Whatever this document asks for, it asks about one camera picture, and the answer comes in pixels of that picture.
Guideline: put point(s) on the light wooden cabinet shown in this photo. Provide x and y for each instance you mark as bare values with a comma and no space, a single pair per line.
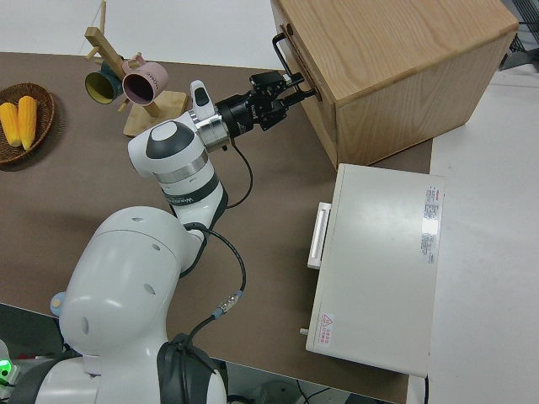
400,50

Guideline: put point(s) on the light wooden drawer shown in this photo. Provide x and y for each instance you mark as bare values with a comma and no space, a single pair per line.
303,64

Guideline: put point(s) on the wooden mug tree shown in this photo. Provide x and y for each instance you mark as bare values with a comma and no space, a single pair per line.
168,103

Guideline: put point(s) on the round brown wicker basket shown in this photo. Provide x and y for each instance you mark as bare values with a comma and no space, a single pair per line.
44,105

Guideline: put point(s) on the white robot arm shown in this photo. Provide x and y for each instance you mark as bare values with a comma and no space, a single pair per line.
126,261

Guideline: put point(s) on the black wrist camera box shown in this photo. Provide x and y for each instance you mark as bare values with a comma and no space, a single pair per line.
265,84

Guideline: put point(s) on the small blue wooden knob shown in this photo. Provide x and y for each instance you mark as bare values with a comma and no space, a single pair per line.
58,303

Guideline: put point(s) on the white toaster oven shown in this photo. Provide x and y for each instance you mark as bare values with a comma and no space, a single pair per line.
379,261

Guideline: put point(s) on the pink mug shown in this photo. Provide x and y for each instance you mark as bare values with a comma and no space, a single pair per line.
153,78

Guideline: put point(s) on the yellow corn cob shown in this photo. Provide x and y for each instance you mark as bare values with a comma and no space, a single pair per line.
27,122
9,124

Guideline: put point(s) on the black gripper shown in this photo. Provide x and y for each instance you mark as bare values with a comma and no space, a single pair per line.
238,115

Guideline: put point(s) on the dark blue mug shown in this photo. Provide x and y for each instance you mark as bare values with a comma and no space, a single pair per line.
101,86

